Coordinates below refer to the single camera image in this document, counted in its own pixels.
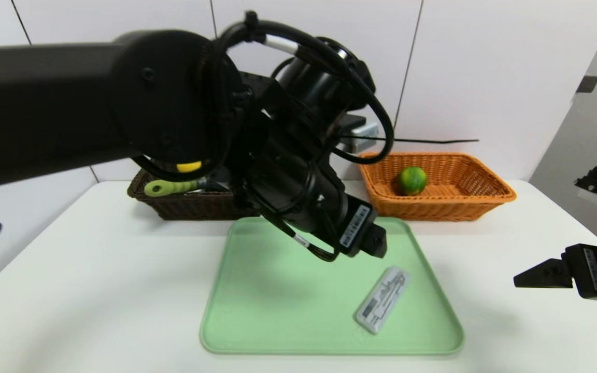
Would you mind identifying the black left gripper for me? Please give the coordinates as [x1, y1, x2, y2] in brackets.
[336, 192, 388, 259]

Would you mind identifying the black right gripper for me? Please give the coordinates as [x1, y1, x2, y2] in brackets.
[513, 231, 597, 305]

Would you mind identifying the clear plastic compass case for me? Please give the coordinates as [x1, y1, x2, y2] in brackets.
[354, 266, 411, 335]

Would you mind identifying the green lime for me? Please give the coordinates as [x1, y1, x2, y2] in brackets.
[397, 166, 428, 196]

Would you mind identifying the grey brush with green handle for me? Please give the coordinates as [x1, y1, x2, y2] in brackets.
[144, 178, 211, 198]

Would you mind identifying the orange wicker basket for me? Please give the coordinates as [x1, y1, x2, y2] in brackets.
[357, 151, 517, 222]

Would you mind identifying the dark brown wicker basket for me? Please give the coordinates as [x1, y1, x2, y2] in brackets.
[127, 167, 260, 221]

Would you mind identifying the black zip tie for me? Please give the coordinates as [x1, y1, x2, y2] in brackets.
[340, 136, 480, 145]

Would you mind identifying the light green plastic tray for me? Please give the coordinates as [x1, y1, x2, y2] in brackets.
[200, 216, 465, 356]

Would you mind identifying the thin cable with white tag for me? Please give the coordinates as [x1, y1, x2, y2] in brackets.
[244, 194, 342, 263]

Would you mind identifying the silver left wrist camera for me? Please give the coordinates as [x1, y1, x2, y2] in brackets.
[336, 114, 380, 154]

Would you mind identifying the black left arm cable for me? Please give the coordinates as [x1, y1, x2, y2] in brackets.
[215, 10, 395, 165]

